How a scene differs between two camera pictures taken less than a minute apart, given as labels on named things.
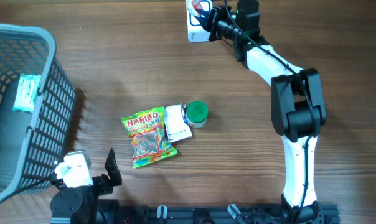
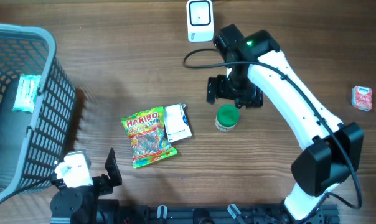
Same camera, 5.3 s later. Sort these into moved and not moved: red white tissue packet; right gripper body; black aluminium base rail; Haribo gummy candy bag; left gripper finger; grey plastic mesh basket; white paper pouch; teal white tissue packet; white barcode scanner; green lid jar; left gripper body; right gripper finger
Moved: right gripper finger; red white tissue packet; right gripper body; green lid jar
Not moved: left gripper finger; white paper pouch; teal white tissue packet; black aluminium base rail; Haribo gummy candy bag; white barcode scanner; grey plastic mesh basket; left gripper body
